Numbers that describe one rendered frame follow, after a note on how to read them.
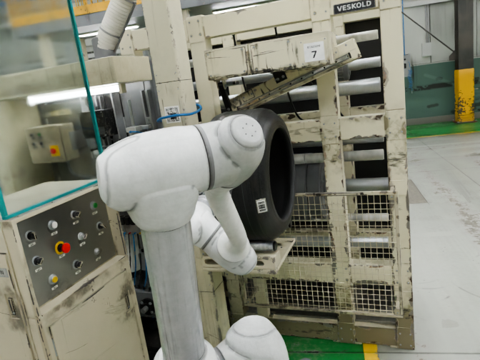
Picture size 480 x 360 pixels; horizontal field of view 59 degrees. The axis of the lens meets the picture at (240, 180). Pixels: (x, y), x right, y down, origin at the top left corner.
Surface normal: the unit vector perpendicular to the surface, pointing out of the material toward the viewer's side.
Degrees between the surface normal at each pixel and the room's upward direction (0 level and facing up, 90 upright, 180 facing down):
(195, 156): 78
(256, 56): 90
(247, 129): 60
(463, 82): 90
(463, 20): 90
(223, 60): 90
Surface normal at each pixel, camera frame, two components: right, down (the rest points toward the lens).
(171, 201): 0.43, 0.46
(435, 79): -0.19, 0.25
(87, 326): 0.93, -0.04
